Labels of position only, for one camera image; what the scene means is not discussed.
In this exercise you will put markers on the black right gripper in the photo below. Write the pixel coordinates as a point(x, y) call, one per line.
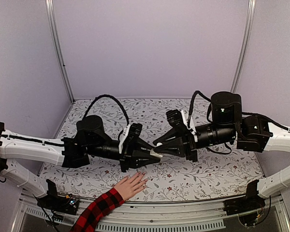
point(187, 145)

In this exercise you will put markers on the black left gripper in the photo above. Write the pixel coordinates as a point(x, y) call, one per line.
point(137, 152)

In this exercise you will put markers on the clear nail polish bottle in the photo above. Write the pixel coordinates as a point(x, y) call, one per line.
point(155, 154)

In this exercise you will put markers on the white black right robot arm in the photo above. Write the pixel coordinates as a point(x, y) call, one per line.
point(227, 124)

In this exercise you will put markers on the red black plaid sleeve forearm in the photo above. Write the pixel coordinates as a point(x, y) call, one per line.
point(102, 206)

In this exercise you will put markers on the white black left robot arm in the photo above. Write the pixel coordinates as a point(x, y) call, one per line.
point(90, 140)

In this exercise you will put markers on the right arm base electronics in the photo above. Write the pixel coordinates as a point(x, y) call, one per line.
point(250, 202)

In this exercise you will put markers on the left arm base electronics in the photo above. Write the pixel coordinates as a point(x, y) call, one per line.
point(67, 204)

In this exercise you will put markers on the person's left hand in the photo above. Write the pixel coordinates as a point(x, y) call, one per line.
point(129, 186)

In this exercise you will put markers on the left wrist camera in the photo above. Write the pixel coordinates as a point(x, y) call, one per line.
point(130, 133)

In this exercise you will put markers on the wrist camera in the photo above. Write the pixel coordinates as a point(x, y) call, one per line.
point(130, 133)
point(178, 120)

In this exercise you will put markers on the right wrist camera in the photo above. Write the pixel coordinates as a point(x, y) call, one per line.
point(178, 120)

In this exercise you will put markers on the aluminium front frame rail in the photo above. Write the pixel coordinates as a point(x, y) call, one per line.
point(199, 216)

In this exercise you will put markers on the aluminium corner post right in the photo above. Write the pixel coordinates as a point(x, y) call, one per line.
point(244, 45)

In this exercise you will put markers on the aluminium corner post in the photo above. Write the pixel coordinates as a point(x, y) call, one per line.
point(244, 45)
point(55, 37)

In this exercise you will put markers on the aluminium corner post left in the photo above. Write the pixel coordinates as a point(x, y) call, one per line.
point(55, 37)

